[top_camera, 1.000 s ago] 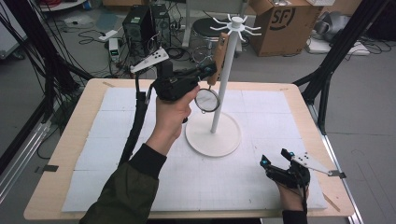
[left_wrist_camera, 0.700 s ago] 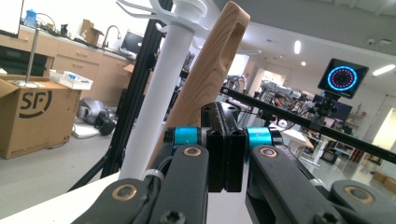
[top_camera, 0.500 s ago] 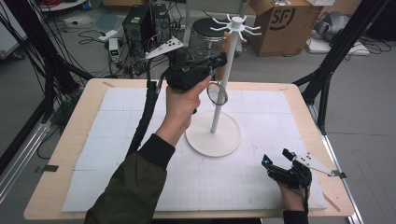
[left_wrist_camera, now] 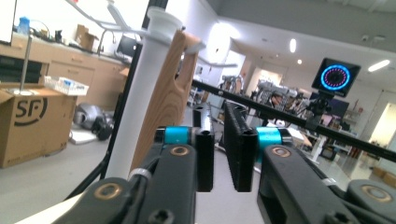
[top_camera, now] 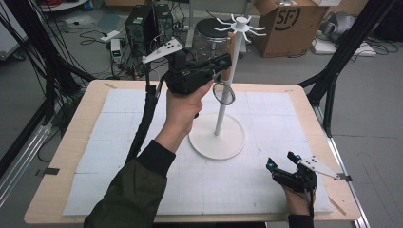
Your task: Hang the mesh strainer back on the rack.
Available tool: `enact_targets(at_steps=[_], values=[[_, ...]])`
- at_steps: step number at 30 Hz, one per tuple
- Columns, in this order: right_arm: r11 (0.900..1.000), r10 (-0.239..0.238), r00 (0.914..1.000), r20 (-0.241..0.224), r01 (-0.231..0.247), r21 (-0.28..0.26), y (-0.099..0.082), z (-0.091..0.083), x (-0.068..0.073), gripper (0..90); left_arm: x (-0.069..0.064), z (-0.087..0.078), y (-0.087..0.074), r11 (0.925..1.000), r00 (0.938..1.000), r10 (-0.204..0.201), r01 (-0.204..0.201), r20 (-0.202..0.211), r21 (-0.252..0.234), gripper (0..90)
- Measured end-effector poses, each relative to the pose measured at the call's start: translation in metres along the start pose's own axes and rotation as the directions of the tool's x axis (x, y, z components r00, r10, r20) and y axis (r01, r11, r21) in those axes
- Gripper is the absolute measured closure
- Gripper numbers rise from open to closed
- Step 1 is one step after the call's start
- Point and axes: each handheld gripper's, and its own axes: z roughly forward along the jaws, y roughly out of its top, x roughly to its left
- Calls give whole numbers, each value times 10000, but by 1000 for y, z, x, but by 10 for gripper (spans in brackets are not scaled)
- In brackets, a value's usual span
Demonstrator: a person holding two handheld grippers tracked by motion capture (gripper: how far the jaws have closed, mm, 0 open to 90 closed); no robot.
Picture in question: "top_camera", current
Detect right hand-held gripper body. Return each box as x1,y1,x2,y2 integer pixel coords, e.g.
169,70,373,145
271,155,341,194

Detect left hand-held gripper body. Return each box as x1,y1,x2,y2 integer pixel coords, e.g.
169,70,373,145
142,37,220,96

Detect metal strainer with wooden handle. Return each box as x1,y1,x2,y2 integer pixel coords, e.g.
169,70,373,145
212,31,238,106

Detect white hook rack stand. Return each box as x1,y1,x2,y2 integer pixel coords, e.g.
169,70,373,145
188,13,268,161

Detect person's right hand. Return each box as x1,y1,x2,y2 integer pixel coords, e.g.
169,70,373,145
281,186,317,217

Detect person's left hand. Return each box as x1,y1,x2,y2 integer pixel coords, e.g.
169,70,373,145
155,79,214,154

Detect black round stool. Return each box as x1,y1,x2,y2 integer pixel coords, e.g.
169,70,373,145
193,17,235,62

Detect white grid mat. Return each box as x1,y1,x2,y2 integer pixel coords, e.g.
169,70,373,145
62,88,334,217

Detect small black computer tower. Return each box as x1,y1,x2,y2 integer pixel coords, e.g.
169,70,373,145
153,3,175,44

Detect large black computer tower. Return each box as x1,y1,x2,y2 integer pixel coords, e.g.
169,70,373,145
124,4,160,59

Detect brown cardboard box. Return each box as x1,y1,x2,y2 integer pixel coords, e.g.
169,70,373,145
253,0,331,59

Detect white power supply unit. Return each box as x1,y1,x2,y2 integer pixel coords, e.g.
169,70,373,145
110,38,124,65

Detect white power strip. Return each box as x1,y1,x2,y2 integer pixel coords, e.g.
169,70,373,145
100,29,121,44

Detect grey bag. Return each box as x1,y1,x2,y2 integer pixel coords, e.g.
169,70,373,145
318,11,358,44

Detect white round table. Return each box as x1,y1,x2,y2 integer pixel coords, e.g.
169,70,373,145
40,0,88,13

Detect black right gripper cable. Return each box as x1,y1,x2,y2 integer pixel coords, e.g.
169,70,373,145
306,180,317,218

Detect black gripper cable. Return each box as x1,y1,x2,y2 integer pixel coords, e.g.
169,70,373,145
306,180,317,218
125,61,166,165

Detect aluminium rail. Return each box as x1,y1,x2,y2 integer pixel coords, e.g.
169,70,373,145
0,122,53,208
313,105,372,228

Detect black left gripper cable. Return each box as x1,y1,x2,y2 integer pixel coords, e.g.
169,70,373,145
125,61,166,165

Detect black metal frame stand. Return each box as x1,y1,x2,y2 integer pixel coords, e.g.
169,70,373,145
0,0,96,127
297,0,398,138

